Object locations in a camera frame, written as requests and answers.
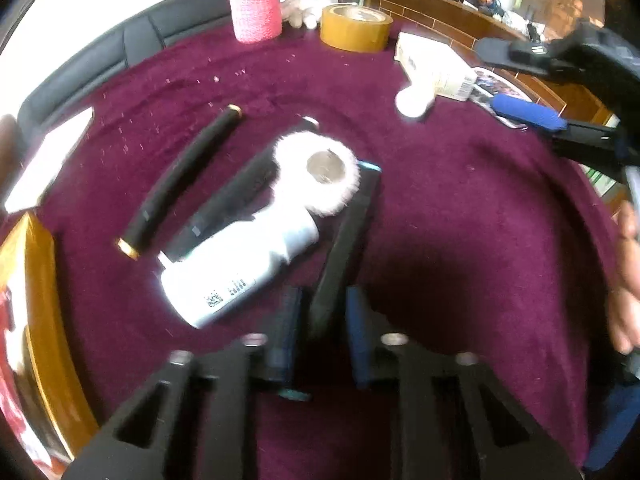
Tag black teal-tipped pen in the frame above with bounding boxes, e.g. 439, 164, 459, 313
305, 160, 385, 337

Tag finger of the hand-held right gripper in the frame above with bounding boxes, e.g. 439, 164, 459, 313
474, 37, 576, 78
491, 92, 628, 171

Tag maroon tablecloth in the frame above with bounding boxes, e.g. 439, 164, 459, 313
37, 15, 621, 480

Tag white round jar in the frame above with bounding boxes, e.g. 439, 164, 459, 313
394, 82, 437, 119

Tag person's right hand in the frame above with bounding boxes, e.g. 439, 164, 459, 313
606, 201, 640, 357

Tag wooden cabinet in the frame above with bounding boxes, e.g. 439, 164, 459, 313
340, 0, 618, 196

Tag black gold-tipped pen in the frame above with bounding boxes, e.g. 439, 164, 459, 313
117, 104, 244, 262

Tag white carton box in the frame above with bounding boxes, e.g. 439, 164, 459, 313
395, 31, 478, 102

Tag white plush toy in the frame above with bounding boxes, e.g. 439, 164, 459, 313
280, 0, 321, 30

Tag stack of white papers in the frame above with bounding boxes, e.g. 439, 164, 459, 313
4, 106, 96, 214

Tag yellow tape roll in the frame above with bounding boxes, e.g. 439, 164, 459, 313
320, 3, 393, 53

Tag white fluffy pompom mirror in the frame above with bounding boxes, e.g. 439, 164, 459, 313
271, 131, 362, 217

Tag black silver-tipped pen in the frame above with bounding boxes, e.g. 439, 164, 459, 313
159, 116, 321, 267

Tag pink knitted jar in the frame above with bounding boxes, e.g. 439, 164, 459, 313
225, 0, 285, 44

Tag black leather sofa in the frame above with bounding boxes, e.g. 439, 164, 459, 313
16, 0, 241, 133

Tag white box with yellow tape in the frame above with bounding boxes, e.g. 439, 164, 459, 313
0, 210, 101, 468

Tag white plastic bottle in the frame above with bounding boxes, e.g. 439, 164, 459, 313
159, 212, 321, 330

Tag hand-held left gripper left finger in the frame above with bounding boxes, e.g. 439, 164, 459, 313
60, 285, 307, 480

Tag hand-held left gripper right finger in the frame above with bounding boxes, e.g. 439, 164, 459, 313
345, 285, 586, 480

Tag printed magazine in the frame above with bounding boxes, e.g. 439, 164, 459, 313
467, 66, 533, 130

